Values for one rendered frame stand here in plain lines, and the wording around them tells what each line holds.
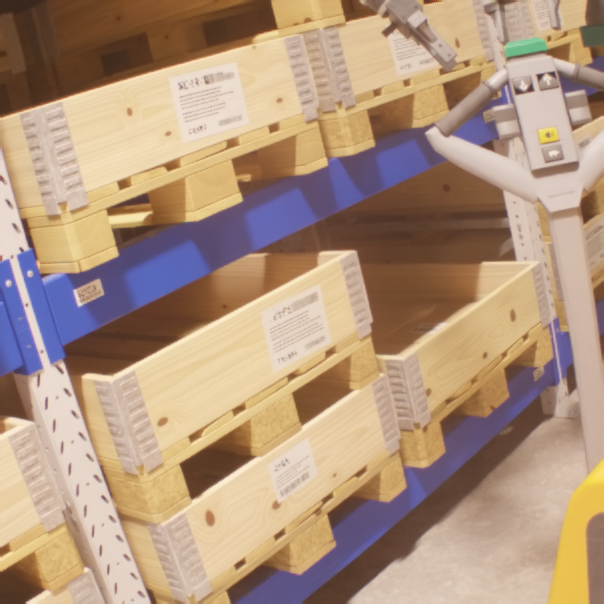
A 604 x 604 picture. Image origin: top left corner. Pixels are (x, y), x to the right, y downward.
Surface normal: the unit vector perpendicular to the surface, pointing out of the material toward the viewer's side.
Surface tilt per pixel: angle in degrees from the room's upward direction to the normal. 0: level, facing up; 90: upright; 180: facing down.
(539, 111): 74
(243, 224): 90
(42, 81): 90
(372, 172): 90
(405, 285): 90
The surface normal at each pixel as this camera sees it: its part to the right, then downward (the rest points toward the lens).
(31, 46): -0.64, 0.35
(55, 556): 0.73, 0.00
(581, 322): -0.10, 0.28
